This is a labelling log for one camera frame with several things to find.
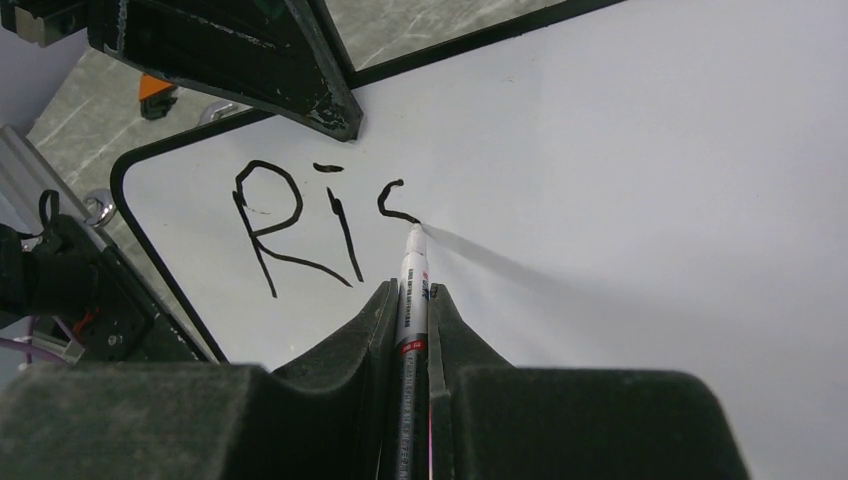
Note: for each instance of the silver combination wrench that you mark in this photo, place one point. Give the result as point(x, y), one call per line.
point(102, 200)

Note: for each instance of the white whiteboard marker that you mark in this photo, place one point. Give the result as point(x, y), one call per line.
point(412, 347)

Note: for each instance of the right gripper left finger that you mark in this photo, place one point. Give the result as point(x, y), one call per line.
point(320, 416)

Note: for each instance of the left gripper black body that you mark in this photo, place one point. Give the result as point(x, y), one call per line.
point(44, 22)

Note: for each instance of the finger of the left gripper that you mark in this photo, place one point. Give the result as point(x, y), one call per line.
point(283, 57)

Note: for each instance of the orange black hex key set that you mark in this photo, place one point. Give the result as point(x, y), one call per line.
point(156, 97)

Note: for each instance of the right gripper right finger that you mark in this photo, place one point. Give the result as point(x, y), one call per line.
point(490, 419)

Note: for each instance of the white whiteboard black frame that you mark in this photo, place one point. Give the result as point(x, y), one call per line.
point(657, 184)

